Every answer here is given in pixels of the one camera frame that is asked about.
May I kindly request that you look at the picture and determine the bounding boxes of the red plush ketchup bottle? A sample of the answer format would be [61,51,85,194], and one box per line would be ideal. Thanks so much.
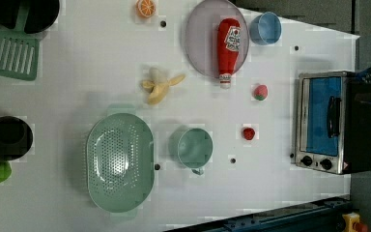
[216,18,241,89]

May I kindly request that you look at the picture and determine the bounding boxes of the grey round plate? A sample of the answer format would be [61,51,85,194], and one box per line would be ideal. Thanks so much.
[184,0,250,78]

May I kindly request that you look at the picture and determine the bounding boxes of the plush peeled banana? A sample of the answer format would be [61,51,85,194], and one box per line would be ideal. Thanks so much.
[141,67,186,105]

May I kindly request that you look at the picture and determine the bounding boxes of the red plush strawberry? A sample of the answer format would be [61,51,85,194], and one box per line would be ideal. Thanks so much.
[243,128,255,140]

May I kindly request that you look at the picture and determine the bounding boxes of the green oval colander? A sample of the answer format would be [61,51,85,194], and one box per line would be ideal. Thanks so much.
[85,104,155,215]

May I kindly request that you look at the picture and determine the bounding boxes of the pink plush peach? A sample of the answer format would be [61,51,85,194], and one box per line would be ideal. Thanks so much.
[254,85,269,101]

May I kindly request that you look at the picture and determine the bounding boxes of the plush orange slice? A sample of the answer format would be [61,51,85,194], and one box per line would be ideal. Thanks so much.
[136,0,156,18]

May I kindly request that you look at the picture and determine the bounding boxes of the silver toaster oven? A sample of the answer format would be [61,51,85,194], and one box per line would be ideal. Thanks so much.
[295,72,371,175]

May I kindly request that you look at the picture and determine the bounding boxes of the black pan top left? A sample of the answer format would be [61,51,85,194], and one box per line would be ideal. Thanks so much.
[0,0,60,34]

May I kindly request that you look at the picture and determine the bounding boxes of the black round pot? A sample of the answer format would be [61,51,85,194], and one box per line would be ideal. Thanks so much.
[0,116,34,160]

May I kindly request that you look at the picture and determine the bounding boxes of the green slotted spatula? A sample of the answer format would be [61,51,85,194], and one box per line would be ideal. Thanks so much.
[0,0,40,81]

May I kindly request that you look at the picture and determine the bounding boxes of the yellow red clamp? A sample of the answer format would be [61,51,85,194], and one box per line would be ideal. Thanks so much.
[342,212,369,232]

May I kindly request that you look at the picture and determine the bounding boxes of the green mug with handle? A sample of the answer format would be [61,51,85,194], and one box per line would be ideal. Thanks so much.
[168,127,214,176]

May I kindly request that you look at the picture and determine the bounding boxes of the blue metal rail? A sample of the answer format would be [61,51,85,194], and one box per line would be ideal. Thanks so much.
[165,197,354,232]

